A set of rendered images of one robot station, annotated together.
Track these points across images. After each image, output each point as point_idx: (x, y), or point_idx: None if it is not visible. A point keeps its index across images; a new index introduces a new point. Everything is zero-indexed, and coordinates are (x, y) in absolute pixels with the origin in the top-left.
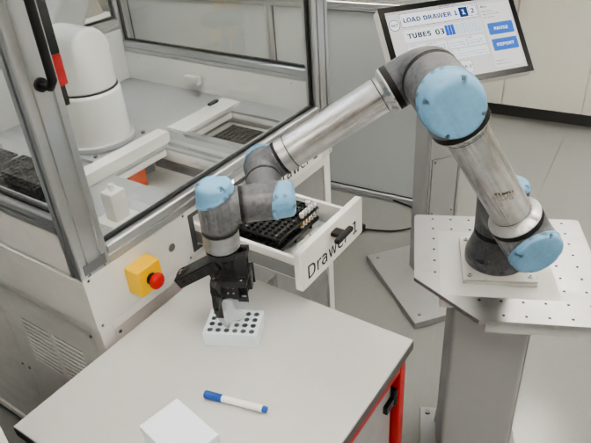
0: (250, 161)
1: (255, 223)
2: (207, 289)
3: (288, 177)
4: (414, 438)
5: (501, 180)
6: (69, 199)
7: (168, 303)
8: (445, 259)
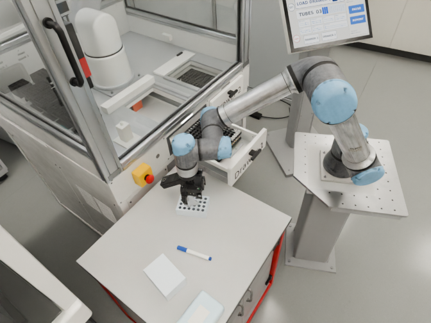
0: (204, 119)
1: None
2: None
3: None
4: (283, 239)
5: (356, 141)
6: (97, 143)
7: (156, 186)
8: (311, 164)
